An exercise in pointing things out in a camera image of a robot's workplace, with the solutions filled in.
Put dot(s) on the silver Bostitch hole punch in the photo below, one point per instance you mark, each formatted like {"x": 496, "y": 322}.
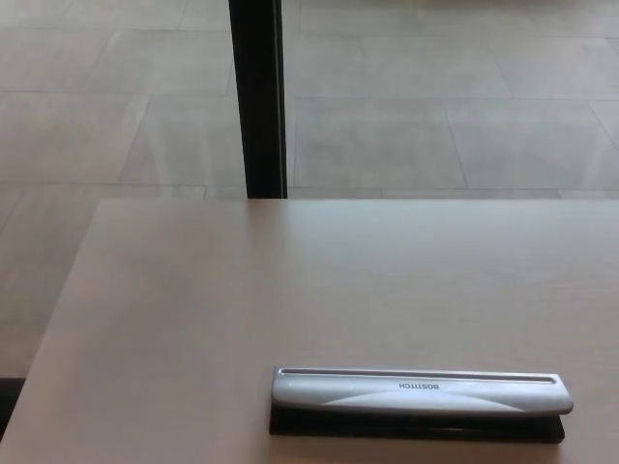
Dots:
{"x": 338, "y": 389}

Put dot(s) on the black vertical frame post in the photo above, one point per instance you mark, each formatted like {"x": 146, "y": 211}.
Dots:
{"x": 261, "y": 96}

